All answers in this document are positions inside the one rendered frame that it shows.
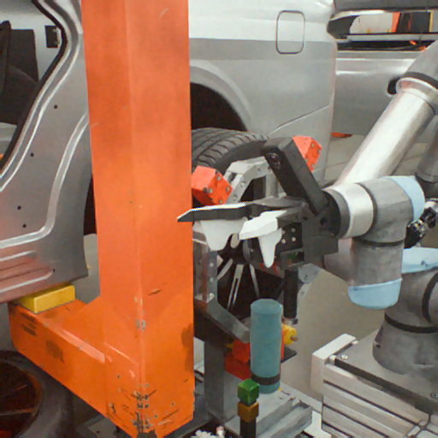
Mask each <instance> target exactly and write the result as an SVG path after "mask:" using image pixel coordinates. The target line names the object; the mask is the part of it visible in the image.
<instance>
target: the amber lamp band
mask: <svg viewBox="0 0 438 438"><path fill-rule="evenodd" d="M258 415H259V402H257V403H255V404H252V405H250V406H247V405H244V404H242V403H241V402H237V416H239V417H241V418H243V420H245V421H246V422H248V423H249V422H250V421H253V420H254V418H256V417H258Z"/></svg>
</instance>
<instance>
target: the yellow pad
mask: <svg viewBox="0 0 438 438"><path fill-rule="evenodd" d="M75 300H76V298H75V293H74V286H73V285H71V284H70V283H66V284H63V285H60V286H57V287H52V288H49V289H46V291H43V292H40V293H35V294H32V295H28V296H26V297H23V298H20V299H15V300H14V302H15V303H16V304H18V305H21V306H22V307H24V308H25V309H27V310H28V311H30V312H31V313H34V314H39V313H41V312H44V311H49V310H52V309H54V308H57V307H60V306H62V305H65V304H67V303H71V302H74V301H75Z"/></svg>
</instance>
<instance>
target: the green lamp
mask: <svg viewBox="0 0 438 438"><path fill-rule="evenodd" d="M237 398H239V399H240V400H243V401H245V402H246V403H247V404H250V403H252V402H253V401H255V400H257V399H258V398H259V384H258V383H256V382H255V381H253V380H251V379H249V378H246V379H245V380H244V381H242V382H241V383H240V384H238V385H237Z"/></svg>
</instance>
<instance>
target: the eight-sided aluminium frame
mask: <svg viewBox="0 0 438 438"><path fill-rule="evenodd" d="M273 173H274V172H272V170H271V169H270V167H269V165H268V163H267V161H266V160H265V158H264V157H258V158H253V159H248V160H244V161H237V162H235V163H232V164H231V165H230V168H229V169H228V170H227V173H226V174H225V175H224V176H223V178H225V179H226V180H227V182H228V184H229V185H230V186H231V187H232V188H233V191H232V192H231V193H230V194H229V196H228V198H227V201H226V203H225V204H235V203H238V201H239V200H240V198H241V196H242V195H243V193H244V191H245V190H246V188H247V187H248V185H249V182H250V181H251V179H254V178H258V177H262V176H264V175H267V174H273ZM192 260H193V306H194V307H195V308H196V310H197V311H200V313H201V314H203V315H204V316H205V317H208V318H209V319H210V320H211V321H212V322H213V323H214V324H216V325H217V326H218V327H219V329H221V330H222V331H224V332H226V334H228V335H230V336H231V337H233V338H235V339H236V340H240V342H242V343H244V344H247V343H249V342H250V327H251V317H248V318H246V319H244V320H242V321H240V322H239V321H238V320H237V319H236V318H234V317H233V316H232V315H231V314H230V313H228V311H227V310H226V309H225V308H224V307H221V306H220V305H219V304H218V303H217V251H214V250H212V248H211V247H210V246H209V244H208V241H206V238H205V236H204V231H203V229H202V227H201V224H200V222H195V223H194V225H193V227H192ZM310 285H311V283H309V284H303V283H301V282H298V300H297V302H298V303H297V309H298V307H299V305H300V303H301V301H302V299H303V298H304V297H305V294H306V293H307V291H308V289H309V287H310ZM283 290H284V289H283ZM283 290H282V292H281V294H280V297H279V299H278V300H277V302H279V303H280V304H281V305H282V311H281V314H283V295H284V294H283Z"/></svg>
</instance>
